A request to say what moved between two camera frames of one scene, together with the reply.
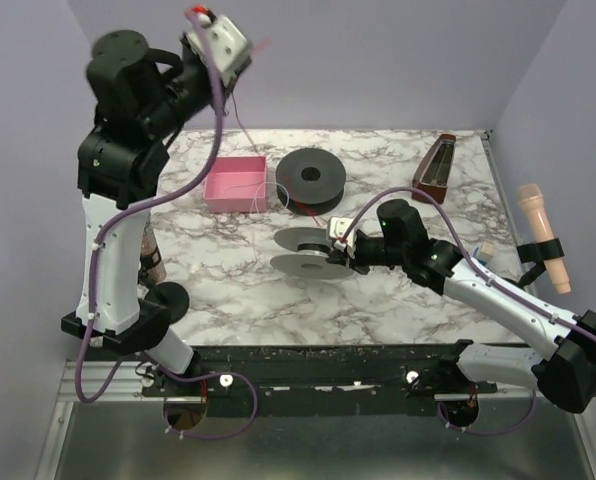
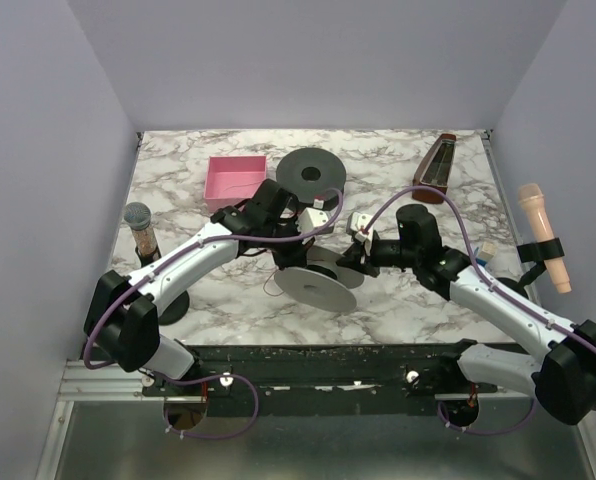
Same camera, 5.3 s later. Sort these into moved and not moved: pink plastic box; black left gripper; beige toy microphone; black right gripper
Moved: black left gripper
Not moved: black right gripper; pink plastic box; beige toy microphone
